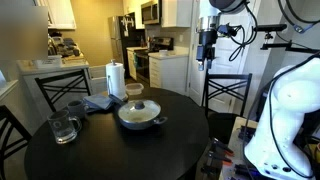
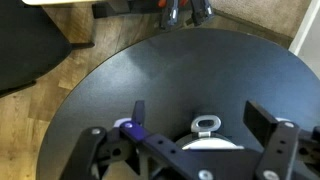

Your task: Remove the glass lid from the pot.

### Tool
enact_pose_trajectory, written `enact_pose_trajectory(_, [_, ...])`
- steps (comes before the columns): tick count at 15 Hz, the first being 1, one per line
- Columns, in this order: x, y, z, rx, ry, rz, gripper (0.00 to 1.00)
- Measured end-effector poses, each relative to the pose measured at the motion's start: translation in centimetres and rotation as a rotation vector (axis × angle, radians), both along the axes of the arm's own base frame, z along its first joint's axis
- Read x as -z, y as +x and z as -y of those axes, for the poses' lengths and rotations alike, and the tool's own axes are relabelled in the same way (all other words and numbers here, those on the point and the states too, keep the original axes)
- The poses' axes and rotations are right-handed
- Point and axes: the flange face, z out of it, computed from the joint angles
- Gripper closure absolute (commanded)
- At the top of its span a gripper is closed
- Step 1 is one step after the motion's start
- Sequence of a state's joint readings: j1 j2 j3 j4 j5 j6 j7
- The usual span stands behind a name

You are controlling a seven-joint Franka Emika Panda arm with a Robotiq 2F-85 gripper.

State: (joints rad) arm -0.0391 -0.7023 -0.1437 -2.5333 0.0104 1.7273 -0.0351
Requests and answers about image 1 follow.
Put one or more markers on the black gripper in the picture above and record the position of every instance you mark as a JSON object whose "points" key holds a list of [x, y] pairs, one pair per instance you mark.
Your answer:
{"points": [[206, 46]]}

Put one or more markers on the gray ceramic mug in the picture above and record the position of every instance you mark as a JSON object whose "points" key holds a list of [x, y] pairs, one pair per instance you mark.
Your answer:
{"points": [[76, 108]]}

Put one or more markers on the white low drawer cabinet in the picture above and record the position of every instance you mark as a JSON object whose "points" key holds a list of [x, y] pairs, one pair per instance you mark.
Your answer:
{"points": [[97, 80]]}

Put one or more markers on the black refrigerator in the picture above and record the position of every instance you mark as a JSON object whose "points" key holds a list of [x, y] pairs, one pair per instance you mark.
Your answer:
{"points": [[121, 40]]}

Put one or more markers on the white panel door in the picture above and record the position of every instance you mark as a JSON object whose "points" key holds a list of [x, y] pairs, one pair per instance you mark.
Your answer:
{"points": [[230, 66]]}

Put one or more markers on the blue folded cloth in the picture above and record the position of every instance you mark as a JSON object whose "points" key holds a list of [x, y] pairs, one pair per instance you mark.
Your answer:
{"points": [[98, 101]]}

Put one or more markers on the clear glass mug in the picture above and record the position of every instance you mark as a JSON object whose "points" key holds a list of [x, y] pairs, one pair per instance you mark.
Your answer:
{"points": [[63, 128]]}

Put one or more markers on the glass lid with black knob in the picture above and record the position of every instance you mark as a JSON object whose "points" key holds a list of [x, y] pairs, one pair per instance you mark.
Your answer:
{"points": [[148, 111]]}

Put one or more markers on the white bowl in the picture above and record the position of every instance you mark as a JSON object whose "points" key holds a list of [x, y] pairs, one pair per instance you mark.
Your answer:
{"points": [[163, 52]]}

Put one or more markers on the black orange clamp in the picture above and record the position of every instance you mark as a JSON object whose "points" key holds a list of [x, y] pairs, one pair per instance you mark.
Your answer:
{"points": [[220, 157], [221, 146]]}

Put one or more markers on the white tray with label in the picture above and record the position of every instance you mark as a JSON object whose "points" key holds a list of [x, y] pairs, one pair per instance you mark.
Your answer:
{"points": [[48, 62]]}

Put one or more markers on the dark countertop appliance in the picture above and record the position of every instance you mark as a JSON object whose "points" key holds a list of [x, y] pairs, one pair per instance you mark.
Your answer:
{"points": [[65, 46]]}

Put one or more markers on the white counter half wall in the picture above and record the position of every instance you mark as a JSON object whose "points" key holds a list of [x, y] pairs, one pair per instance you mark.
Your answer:
{"points": [[30, 86]]}

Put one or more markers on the clear plastic container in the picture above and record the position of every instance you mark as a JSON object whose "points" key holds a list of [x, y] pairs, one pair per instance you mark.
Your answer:
{"points": [[134, 88]]}

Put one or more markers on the gray cooking pot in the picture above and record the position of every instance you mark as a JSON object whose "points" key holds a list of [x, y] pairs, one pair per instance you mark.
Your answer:
{"points": [[140, 125]]}

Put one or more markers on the robot stand platform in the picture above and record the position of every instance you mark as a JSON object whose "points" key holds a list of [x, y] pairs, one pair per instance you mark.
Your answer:
{"points": [[235, 140]]}

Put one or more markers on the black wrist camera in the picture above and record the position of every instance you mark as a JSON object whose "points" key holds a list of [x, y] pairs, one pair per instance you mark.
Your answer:
{"points": [[228, 30]]}

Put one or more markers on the white base cabinet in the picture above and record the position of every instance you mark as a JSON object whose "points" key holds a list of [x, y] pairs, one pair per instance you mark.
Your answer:
{"points": [[168, 75]]}

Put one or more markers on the black bar camera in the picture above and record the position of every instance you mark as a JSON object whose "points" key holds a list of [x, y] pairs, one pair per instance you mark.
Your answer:
{"points": [[270, 28]]}

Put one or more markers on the white paper towel roll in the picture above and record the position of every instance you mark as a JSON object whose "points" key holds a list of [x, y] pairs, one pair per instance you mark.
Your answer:
{"points": [[115, 81]]}

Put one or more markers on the black kitchen stove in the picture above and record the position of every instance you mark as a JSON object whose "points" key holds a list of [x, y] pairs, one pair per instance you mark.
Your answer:
{"points": [[143, 65]]}

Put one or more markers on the black metal chair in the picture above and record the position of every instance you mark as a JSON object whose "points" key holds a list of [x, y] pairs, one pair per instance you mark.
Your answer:
{"points": [[10, 133], [226, 96], [63, 88]]}

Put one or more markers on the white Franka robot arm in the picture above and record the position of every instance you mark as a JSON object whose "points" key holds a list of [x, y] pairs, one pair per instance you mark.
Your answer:
{"points": [[286, 110]]}

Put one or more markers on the stainless steel microwave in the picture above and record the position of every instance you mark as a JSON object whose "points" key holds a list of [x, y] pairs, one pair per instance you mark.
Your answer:
{"points": [[150, 12]]}

